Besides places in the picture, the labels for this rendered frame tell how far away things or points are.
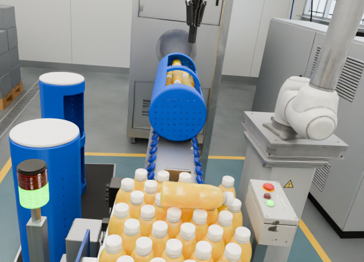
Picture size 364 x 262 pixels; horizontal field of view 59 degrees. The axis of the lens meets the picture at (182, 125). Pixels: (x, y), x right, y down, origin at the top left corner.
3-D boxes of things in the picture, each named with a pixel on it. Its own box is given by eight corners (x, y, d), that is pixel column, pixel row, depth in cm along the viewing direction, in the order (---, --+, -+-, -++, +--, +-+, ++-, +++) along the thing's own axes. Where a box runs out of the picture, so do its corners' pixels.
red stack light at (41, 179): (52, 176, 79) (51, 162, 77) (41, 191, 73) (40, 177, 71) (25, 174, 78) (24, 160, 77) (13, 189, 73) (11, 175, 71)
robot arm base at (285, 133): (285, 120, 173) (288, 110, 170) (314, 138, 154) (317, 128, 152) (257, 122, 166) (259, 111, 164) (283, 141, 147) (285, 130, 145)
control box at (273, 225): (272, 205, 114) (278, 180, 110) (291, 247, 95) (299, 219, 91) (244, 203, 113) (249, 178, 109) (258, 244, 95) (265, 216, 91)
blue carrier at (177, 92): (195, 90, 244) (196, 52, 232) (205, 142, 163) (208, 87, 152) (157, 90, 243) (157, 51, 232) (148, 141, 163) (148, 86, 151)
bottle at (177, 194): (160, 205, 86) (229, 210, 87) (162, 178, 88) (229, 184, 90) (159, 207, 92) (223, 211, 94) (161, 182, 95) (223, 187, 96)
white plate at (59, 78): (33, 82, 198) (33, 83, 198) (80, 85, 202) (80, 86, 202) (45, 70, 223) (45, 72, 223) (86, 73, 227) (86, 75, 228)
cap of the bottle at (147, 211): (157, 214, 90) (157, 208, 89) (148, 221, 87) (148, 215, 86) (147, 208, 92) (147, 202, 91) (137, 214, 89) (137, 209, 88)
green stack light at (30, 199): (52, 193, 81) (52, 177, 79) (43, 210, 75) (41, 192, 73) (26, 191, 80) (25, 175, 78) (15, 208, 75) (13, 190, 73)
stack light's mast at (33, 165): (53, 213, 83) (50, 159, 77) (44, 230, 77) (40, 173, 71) (28, 211, 83) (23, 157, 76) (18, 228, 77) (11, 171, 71)
